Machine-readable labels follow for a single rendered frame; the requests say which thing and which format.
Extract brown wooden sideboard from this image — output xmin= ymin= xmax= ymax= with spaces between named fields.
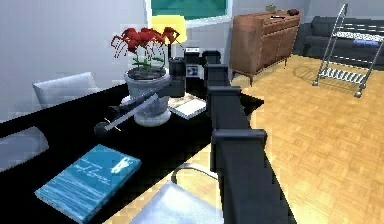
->
xmin=228 ymin=10 xmax=302 ymax=87

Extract yellow table lamp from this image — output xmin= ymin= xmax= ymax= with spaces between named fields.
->
xmin=149 ymin=14 xmax=188 ymax=61

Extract metal rack trolley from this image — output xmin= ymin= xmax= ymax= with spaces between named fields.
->
xmin=311 ymin=2 xmax=384 ymax=99

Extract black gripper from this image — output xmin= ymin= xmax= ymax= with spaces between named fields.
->
xmin=93 ymin=57 xmax=187 ymax=136

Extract dark grey sofa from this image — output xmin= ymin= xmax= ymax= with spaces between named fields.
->
xmin=301 ymin=15 xmax=384 ymax=70

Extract red flowers in grey pot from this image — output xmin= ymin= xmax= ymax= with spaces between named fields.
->
xmin=110 ymin=27 xmax=181 ymax=128

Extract black dining table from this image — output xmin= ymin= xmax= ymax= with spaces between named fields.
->
xmin=0 ymin=78 xmax=265 ymax=224

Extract blue book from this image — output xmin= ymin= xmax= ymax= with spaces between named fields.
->
xmin=34 ymin=143 xmax=143 ymax=224

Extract blue object on rack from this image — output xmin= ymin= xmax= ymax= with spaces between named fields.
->
xmin=352 ymin=38 xmax=381 ymax=48

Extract white book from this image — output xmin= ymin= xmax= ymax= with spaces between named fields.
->
xmin=167 ymin=92 xmax=208 ymax=121

